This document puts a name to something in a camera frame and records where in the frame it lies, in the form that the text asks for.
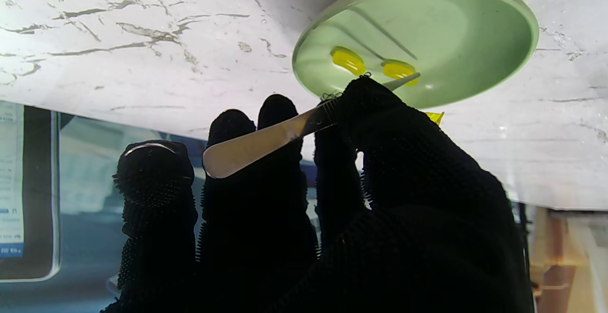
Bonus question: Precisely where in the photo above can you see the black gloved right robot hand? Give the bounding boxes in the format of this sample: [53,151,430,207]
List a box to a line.
[102,76,535,313]

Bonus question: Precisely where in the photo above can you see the yellow pill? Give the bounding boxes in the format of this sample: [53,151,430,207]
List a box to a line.
[331,47,366,76]
[381,60,418,86]

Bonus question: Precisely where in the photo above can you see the metal tweezers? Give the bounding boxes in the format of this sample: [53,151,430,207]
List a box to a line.
[203,72,421,179]

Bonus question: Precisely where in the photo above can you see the green round dish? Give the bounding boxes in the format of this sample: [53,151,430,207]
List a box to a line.
[292,0,540,109]

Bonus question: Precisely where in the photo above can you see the printed laboratory backdrop poster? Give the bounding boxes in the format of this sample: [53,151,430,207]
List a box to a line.
[0,100,528,313]

